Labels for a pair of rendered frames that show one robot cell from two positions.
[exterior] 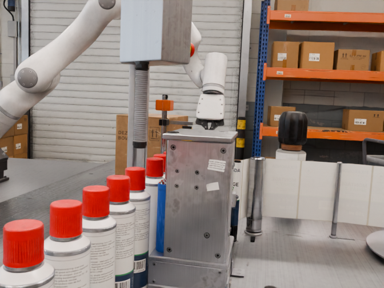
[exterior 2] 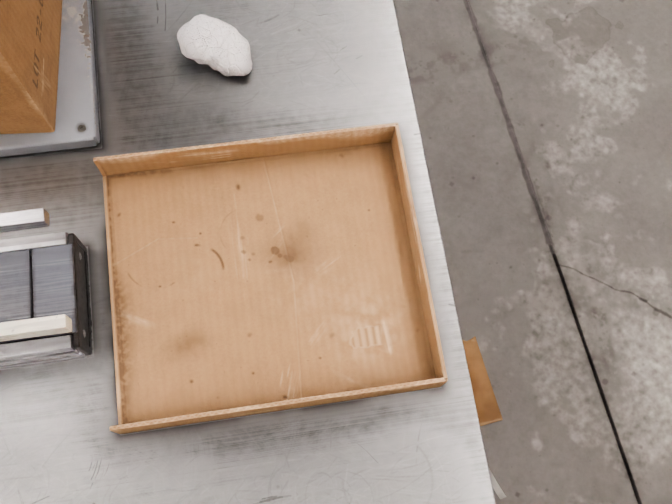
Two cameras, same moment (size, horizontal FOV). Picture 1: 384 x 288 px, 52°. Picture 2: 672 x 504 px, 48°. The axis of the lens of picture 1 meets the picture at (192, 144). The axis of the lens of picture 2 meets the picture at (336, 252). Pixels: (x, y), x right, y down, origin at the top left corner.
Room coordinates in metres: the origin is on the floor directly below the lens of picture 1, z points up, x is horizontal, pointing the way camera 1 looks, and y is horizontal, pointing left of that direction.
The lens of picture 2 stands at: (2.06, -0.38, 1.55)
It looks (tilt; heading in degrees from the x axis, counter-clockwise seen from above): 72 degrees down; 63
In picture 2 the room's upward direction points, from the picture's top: 8 degrees clockwise
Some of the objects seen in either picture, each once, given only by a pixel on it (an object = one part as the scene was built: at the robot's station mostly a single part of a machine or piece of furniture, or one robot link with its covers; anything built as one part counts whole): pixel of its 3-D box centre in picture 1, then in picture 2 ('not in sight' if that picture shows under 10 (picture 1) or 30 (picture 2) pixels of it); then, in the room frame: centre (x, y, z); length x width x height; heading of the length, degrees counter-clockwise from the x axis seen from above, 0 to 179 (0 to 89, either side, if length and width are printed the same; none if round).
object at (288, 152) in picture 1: (290, 162); not in sight; (1.13, -0.29, 1.03); 0.09 x 0.09 x 0.30
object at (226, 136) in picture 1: (203, 134); not in sight; (0.68, -0.02, 1.14); 0.14 x 0.11 x 0.01; 170
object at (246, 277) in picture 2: not in sight; (265, 271); (2.09, -0.18, 0.85); 0.30 x 0.26 x 0.04; 170
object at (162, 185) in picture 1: (166, 226); not in sight; (0.65, 0.04, 0.98); 0.03 x 0.03 x 0.16
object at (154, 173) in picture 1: (153, 210); not in sight; (0.74, 0.07, 0.98); 0.05 x 0.05 x 0.20
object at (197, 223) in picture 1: (196, 207); not in sight; (0.68, -0.01, 1.01); 0.14 x 0.13 x 0.26; 170
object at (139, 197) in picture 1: (134, 229); not in sight; (0.63, 0.09, 0.98); 0.05 x 0.05 x 0.20
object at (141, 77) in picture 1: (140, 105); not in sight; (0.97, 0.13, 1.18); 0.04 x 0.04 x 0.21
